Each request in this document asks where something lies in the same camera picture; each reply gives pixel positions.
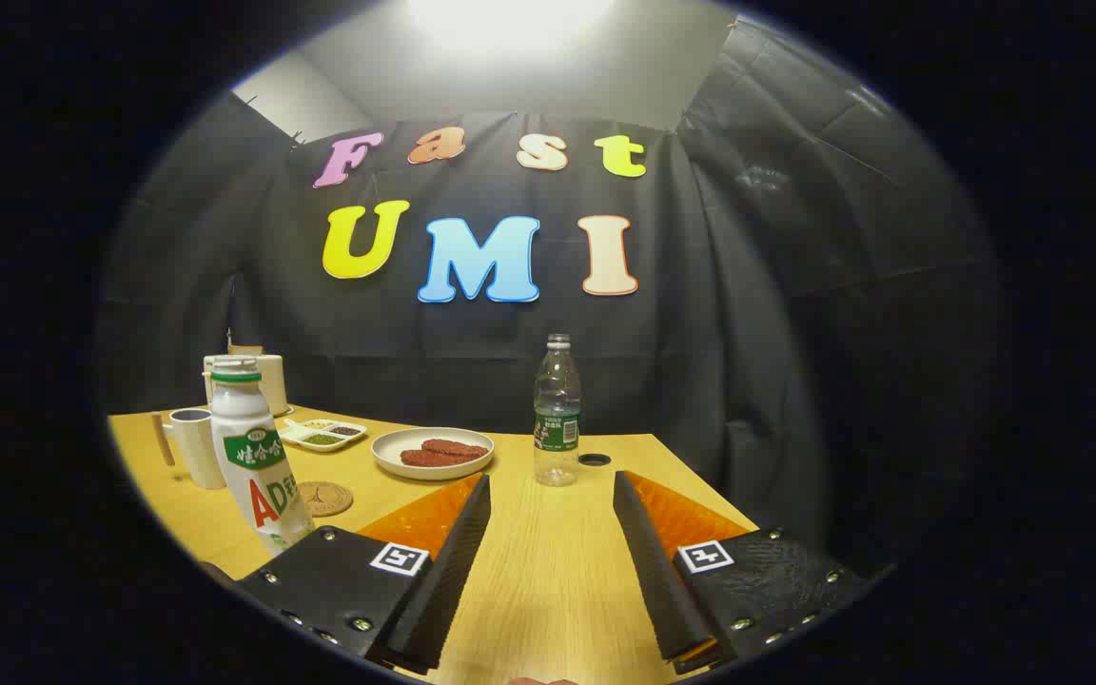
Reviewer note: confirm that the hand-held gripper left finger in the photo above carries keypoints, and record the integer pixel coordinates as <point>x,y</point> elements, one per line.
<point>448,571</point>

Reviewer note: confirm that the white oval plate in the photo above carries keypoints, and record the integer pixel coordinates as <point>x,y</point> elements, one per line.
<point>391,461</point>

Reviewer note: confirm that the round wooden coaster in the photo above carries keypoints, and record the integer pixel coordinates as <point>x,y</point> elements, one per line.
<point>329,499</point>

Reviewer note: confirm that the wooden table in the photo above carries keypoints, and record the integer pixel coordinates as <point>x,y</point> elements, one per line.
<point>548,571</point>

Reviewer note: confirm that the white juice bottle green label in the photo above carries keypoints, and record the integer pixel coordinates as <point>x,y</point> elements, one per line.
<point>244,447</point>

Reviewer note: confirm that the white divided dish with beans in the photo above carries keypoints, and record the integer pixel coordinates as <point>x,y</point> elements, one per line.
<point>305,434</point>

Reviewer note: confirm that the clear plastic water bottle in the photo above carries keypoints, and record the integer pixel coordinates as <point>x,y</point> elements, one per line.
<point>557,419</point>

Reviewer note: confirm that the cream toaster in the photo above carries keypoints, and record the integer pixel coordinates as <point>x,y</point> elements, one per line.
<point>272,381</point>

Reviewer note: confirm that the toast slice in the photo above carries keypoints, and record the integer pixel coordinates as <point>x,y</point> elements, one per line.
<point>245,349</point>

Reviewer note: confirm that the red-brown meat slice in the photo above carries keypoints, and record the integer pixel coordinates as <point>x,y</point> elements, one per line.
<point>429,459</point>
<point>458,446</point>

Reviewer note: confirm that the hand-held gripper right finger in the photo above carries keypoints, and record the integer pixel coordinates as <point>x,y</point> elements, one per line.
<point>657,571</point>

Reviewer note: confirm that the small round black cap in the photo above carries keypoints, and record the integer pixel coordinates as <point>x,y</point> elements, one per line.
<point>594,459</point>

